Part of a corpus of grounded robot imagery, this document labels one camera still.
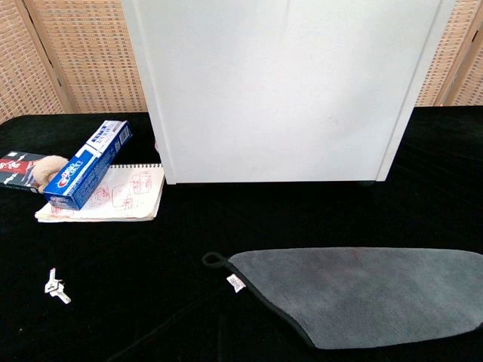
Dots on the grey microfibre cloth with loop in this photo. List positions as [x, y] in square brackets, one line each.
[358, 294]

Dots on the white cabinet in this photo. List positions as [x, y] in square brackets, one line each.
[279, 90]

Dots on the spiral notebook with red scribbles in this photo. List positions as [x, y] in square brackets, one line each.
[132, 192]

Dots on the black velvet tablecloth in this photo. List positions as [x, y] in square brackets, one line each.
[151, 271]

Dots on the blue toothpaste box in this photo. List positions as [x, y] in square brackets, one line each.
[88, 169]

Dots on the small beige plush ball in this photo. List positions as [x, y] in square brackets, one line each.
[47, 167]

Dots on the woven rattan folding screen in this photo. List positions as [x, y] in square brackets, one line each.
[456, 56]
[75, 56]

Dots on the silver keys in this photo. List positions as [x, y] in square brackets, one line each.
[56, 287]

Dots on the dark snack packet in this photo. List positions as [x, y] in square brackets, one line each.
[15, 169]

